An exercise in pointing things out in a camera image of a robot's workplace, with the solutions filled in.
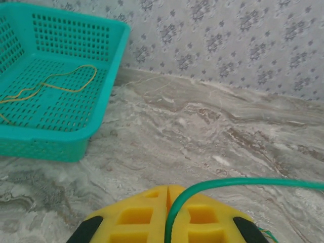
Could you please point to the yellow rubber band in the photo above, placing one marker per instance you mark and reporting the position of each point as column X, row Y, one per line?
column 87, row 66

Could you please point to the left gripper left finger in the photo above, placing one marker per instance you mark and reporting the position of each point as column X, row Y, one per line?
column 136, row 202

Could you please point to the teal plastic basket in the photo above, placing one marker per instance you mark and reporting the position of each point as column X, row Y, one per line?
column 121, row 50

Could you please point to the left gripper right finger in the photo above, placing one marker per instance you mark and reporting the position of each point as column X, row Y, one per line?
column 207, row 217

